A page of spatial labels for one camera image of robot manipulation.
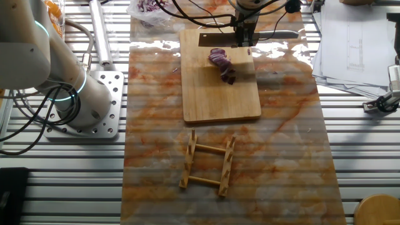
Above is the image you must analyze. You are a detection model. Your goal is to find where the wrist camera on grey bracket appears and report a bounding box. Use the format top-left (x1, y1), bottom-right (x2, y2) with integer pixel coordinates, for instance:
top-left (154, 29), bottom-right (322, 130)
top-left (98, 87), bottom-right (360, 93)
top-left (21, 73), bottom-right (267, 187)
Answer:
top-left (283, 0), bottom-right (303, 14)

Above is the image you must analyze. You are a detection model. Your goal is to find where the steel cleaver knife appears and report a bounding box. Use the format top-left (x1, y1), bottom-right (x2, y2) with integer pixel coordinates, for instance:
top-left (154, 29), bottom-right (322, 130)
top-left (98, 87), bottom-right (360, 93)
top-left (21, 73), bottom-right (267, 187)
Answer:
top-left (198, 29), bottom-right (300, 48)

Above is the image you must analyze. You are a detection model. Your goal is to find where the orange marble pattern mat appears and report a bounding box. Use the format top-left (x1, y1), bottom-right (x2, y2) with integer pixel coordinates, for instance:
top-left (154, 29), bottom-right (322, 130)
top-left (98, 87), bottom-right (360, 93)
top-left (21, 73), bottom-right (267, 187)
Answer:
top-left (120, 0), bottom-right (346, 225)

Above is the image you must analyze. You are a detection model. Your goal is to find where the black box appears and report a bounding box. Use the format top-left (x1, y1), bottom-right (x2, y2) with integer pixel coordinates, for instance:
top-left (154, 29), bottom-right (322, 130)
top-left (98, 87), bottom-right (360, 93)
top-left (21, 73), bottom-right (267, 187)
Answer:
top-left (0, 167), bottom-right (29, 225)

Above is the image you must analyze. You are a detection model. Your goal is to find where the wooden peg knife rack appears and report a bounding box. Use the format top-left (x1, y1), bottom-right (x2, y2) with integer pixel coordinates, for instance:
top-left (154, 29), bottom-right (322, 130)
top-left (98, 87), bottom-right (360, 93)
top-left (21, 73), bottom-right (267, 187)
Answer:
top-left (178, 128), bottom-right (237, 198)

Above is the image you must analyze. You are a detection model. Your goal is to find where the metal clamp tool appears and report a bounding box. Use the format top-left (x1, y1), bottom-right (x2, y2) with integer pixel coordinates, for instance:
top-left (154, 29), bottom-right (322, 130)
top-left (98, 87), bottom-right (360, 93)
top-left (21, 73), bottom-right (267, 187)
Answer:
top-left (362, 64), bottom-right (400, 114)

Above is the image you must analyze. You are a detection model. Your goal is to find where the red onion wedge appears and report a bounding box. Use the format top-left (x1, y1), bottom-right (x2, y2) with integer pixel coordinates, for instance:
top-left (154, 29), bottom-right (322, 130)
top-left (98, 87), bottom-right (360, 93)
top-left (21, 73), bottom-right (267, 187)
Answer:
top-left (207, 47), bottom-right (237, 86)

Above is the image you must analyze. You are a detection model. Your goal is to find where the plastic bag of chopped onion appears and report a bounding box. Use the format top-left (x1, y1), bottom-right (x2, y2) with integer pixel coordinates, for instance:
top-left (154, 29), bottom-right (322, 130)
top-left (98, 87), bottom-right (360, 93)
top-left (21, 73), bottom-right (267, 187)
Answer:
top-left (126, 0), bottom-right (178, 28)

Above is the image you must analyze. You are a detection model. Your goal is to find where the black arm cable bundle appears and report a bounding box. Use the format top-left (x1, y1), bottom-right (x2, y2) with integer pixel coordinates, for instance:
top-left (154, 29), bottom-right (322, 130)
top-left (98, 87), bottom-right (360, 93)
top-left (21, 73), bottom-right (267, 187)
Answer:
top-left (154, 0), bottom-right (294, 41)

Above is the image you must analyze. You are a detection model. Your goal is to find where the grey hose with metal connector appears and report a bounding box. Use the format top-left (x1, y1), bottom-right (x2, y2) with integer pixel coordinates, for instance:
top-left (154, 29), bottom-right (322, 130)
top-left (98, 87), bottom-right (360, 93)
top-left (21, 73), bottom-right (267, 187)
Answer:
top-left (64, 19), bottom-right (94, 73)

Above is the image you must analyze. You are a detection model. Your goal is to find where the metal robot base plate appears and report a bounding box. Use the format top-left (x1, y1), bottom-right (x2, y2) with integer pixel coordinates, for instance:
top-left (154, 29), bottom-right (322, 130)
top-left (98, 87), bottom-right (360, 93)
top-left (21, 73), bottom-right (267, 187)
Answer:
top-left (42, 71), bottom-right (125, 139)

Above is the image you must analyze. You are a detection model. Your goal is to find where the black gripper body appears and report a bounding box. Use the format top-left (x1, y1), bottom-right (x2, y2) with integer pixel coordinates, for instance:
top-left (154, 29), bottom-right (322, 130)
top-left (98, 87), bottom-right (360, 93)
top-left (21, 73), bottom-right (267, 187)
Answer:
top-left (234, 9), bottom-right (261, 32)

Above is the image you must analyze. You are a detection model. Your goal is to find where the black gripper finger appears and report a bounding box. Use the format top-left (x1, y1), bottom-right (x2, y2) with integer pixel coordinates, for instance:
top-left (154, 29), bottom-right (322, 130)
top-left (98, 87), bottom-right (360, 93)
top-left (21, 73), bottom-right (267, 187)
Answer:
top-left (236, 37), bottom-right (256, 48)
top-left (236, 29), bottom-right (256, 39)

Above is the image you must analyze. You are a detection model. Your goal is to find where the wooden cutting board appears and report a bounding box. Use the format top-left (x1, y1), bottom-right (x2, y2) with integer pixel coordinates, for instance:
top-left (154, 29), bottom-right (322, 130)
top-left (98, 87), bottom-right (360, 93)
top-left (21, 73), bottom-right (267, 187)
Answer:
top-left (179, 27), bottom-right (262, 123)

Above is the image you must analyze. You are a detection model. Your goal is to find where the clear plastic fruit container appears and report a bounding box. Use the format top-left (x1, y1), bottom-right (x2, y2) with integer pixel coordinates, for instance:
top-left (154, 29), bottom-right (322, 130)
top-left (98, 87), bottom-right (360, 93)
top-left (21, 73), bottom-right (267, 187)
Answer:
top-left (43, 0), bottom-right (66, 38)

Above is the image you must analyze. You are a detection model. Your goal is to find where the white paper stack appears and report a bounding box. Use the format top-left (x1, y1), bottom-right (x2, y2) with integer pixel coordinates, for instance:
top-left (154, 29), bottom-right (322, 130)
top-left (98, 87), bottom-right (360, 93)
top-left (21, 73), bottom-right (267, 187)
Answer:
top-left (311, 0), bottom-right (399, 99)

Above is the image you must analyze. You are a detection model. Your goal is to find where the wooden mug tree stand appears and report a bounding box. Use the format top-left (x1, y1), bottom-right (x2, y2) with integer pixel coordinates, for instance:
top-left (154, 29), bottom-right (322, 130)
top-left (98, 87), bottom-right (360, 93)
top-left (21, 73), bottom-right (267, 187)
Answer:
top-left (354, 194), bottom-right (400, 225)

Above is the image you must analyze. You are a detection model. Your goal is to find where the black cable loop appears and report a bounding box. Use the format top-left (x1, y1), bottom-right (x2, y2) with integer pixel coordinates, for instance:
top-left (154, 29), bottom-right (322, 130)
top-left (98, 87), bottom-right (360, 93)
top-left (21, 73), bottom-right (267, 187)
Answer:
top-left (0, 86), bottom-right (81, 156)

